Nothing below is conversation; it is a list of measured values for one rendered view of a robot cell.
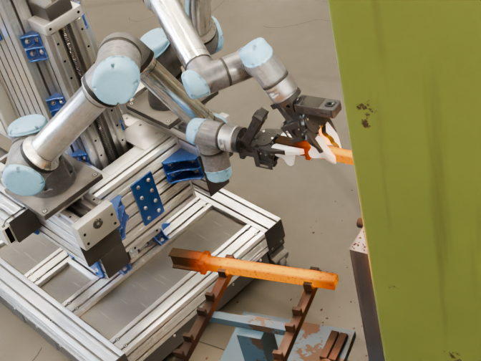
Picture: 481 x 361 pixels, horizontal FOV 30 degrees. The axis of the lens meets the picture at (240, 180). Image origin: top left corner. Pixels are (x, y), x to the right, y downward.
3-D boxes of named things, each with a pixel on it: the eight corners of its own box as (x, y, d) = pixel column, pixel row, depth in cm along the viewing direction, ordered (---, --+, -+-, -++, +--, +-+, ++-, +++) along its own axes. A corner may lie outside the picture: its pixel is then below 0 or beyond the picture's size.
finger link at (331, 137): (332, 150, 233) (310, 126, 229) (348, 145, 228) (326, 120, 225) (328, 159, 231) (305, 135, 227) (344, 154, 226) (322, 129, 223)
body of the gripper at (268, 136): (287, 153, 241) (249, 145, 247) (282, 128, 235) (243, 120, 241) (274, 171, 236) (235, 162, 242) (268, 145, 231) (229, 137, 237)
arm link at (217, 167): (232, 158, 261) (225, 128, 254) (233, 183, 252) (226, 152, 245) (206, 162, 262) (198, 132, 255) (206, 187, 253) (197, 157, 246)
